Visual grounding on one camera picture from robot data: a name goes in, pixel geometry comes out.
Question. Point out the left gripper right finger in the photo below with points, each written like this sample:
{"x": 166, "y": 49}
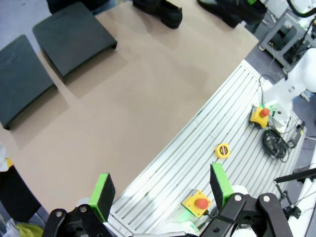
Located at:
{"x": 222, "y": 187}

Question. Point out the black power adapter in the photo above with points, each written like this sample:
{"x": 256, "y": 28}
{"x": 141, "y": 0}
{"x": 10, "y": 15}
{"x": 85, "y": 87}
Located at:
{"x": 298, "y": 133}

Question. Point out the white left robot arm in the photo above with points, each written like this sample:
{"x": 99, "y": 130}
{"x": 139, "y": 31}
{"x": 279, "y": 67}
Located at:
{"x": 187, "y": 225}

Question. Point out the yellow emergency stop button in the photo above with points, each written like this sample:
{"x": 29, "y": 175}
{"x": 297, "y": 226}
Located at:
{"x": 259, "y": 118}
{"x": 197, "y": 203}

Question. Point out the black leather loafer shoe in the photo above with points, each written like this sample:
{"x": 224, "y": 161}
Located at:
{"x": 229, "y": 12}
{"x": 168, "y": 14}

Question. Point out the white plastic wrapped bundle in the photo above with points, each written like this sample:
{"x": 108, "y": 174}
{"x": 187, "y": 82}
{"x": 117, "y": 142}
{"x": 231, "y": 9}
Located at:
{"x": 3, "y": 155}

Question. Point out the grey metal frame cart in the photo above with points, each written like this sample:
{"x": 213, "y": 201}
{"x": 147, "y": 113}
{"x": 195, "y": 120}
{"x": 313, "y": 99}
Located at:
{"x": 284, "y": 29}

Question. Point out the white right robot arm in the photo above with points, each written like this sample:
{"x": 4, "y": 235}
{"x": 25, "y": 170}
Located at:
{"x": 291, "y": 81}

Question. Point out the aluminium slotted base plate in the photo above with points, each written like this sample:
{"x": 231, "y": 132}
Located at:
{"x": 222, "y": 118}

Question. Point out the yellow plastic bag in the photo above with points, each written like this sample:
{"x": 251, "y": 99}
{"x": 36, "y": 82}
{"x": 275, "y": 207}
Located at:
{"x": 29, "y": 230}

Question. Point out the black shoe stand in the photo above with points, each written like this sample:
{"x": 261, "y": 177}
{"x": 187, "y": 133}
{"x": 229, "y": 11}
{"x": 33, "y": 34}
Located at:
{"x": 71, "y": 39}
{"x": 22, "y": 81}

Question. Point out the black metal rod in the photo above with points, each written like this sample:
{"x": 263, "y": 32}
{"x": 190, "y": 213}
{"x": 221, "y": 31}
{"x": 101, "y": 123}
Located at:
{"x": 296, "y": 175}

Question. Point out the black storage box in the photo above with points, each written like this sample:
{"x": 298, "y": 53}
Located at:
{"x": 17, "y": 195}

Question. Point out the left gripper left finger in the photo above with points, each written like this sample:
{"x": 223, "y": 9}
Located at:
{"x": 102, "y": 197}

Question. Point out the yellow tape measure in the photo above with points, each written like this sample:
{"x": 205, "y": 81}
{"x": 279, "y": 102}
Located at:
{"x": 222, "y": 150}

